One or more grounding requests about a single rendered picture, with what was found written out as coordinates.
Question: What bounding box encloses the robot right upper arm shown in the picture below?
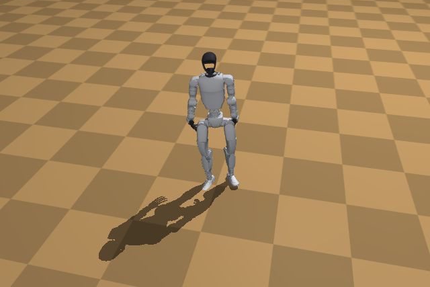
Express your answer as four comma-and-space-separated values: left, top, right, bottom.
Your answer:
189, 76, 200, 107

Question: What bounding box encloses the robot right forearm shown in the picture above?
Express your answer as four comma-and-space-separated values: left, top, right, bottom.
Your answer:
186, 100, 196, 123

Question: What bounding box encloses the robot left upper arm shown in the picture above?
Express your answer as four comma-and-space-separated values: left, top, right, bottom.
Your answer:
222, 75, 235, 106

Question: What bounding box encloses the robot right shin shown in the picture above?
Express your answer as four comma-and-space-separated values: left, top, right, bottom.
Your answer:
202, 156, 212, 181

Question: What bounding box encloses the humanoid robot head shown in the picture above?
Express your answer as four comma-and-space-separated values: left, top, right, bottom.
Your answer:
202, 52, 217, 77

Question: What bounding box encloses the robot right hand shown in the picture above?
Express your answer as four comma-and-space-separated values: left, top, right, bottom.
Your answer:
188, 120, 197, 131

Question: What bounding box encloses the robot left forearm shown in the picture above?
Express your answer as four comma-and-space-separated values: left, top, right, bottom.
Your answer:
229, 98, 239, 121

